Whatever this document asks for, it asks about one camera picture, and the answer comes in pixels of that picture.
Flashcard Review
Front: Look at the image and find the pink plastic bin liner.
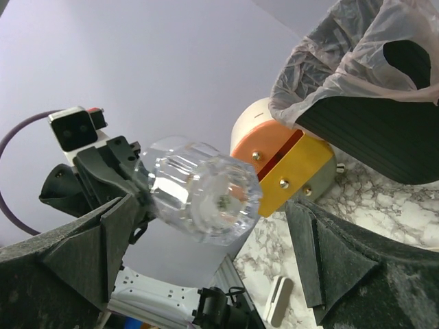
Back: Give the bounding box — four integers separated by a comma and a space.
269, 1, 438, 127

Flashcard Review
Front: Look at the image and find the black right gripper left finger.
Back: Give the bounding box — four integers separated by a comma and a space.
1, 195, 134, 328

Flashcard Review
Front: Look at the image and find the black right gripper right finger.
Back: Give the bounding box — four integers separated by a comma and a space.
285, 199, 438, 328

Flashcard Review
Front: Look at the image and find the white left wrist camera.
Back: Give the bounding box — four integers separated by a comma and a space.
47, 106, 110, 165

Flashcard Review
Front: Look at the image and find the black trash bin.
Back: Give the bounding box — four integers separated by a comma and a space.
296, 39, 438, 184

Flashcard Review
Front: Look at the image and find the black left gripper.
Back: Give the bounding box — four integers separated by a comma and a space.
39, 136, 154, 245

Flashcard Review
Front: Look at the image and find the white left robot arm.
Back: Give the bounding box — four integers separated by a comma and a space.
40, 132, 262, 328

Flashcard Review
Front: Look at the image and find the orange yellow drawer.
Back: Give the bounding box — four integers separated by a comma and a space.
257, 129, 335, 218

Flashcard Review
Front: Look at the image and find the white rectangular device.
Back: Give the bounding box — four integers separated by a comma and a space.
262, 275, 294, 328

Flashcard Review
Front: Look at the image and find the clear drinking glass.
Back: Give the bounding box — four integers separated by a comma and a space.
133, 136, 263, 246

